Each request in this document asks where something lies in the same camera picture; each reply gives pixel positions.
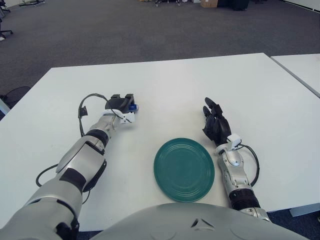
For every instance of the black cabinet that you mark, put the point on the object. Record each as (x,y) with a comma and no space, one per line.
(233,4)

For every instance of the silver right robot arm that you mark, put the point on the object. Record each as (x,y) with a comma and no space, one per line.
(235,172)

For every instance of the blue purple gum pack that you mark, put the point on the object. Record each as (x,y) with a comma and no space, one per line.
(134,107)

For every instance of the wheeled chair bases group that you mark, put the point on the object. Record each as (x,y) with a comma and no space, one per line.
(170,2)

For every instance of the black office chair base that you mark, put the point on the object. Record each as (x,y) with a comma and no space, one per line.
(6,31)

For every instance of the teal green ribbed plate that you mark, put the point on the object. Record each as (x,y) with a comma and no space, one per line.
(183,172)

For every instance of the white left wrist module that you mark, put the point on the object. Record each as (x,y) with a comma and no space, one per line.
(127,118)

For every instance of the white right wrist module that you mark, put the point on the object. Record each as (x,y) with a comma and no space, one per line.
(233,140)

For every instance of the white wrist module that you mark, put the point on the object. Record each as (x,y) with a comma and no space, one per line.
(127,118)
(233,140)

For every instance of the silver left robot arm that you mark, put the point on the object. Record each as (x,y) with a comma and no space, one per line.
(80,155)

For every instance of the grey robot torso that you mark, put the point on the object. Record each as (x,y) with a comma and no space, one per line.
(175,225)

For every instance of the black round mesh basket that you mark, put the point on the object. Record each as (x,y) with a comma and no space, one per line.
(17,93)

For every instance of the black floor stand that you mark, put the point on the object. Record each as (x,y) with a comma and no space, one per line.
(31,2)

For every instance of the white table frame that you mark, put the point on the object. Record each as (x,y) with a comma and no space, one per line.
(305,209)

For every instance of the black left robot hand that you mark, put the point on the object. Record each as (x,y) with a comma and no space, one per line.
(120,103)

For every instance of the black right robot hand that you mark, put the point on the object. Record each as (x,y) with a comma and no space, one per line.
(217,126)

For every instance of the brown cardboard box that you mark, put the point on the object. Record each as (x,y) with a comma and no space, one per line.
(208,3)

